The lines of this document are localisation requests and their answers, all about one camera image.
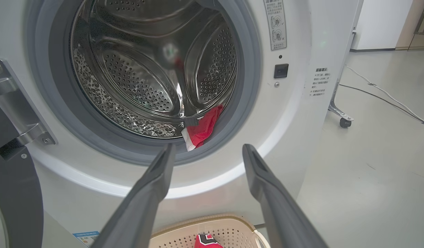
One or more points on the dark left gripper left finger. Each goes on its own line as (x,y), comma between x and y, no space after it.
(143,199)

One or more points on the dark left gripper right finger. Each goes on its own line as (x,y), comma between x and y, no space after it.
(277,206)

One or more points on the red printed jersey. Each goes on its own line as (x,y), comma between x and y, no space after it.
(207,241)

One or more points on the red white-trimmed garment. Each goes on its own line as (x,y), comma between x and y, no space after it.
(205,129)

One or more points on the round glass washing machine door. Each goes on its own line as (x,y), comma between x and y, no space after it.
(15,193)

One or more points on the cream perforated laundry basket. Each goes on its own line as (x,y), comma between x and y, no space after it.
(232,230)

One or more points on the white front-load washing machine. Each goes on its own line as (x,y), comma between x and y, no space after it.
(294,137)

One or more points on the black door latch socket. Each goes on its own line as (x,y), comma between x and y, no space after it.
(281,71)

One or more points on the grey rubber door gasket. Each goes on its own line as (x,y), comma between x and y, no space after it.
(53,96)

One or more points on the metal door hinge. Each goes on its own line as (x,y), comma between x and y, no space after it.
(22,113)

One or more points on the light wooden door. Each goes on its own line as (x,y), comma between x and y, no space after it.
(404,27)

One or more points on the blue white energy label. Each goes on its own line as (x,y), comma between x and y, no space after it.
(86,238)

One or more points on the black partition caster wheel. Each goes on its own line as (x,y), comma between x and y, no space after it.
(345,123)

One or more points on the wheeled metal stand leg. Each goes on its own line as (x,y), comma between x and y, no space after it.
(342,114)

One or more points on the steel perforated washer drum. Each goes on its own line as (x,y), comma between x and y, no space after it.
(136,79)

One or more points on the printed text notice label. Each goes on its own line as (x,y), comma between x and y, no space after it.
(319,82)

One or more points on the grey warning sticker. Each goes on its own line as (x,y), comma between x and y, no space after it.
(275,24)

